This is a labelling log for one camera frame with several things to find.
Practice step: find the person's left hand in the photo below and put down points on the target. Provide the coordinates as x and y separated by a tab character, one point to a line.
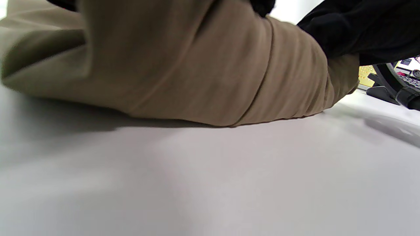
262	6

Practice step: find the person's right hand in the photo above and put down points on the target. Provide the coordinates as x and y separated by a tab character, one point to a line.
367	29

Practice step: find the tan garment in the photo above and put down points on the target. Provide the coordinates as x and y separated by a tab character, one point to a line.
197	65

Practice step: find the black and white controller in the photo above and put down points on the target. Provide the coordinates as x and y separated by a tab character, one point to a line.
390	88

